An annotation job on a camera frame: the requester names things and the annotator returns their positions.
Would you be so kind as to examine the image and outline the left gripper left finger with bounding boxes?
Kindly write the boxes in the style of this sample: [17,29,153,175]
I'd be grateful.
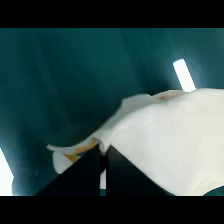
[35,144,102,197]

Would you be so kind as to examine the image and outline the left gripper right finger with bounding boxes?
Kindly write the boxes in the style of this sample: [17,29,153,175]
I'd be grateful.
[105,144,175,197]

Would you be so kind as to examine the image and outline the white shirt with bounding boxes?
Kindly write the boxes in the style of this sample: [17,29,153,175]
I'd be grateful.
[46,88,224,197]

